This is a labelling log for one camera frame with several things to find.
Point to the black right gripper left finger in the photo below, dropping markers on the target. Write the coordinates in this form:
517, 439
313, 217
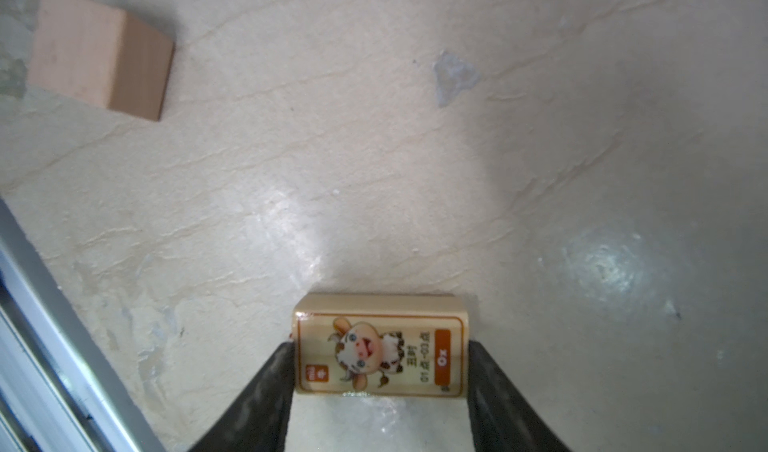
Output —
258, 419

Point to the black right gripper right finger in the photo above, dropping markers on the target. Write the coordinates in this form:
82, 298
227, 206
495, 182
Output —
501, 419

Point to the patterned wood block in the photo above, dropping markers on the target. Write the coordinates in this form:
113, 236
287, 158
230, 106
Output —
381, 345

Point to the small square wood block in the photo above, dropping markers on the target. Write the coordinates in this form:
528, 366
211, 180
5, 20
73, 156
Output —
102, 56

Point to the aluminium front rail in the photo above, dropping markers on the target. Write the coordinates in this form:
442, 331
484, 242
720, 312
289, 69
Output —
58, 391

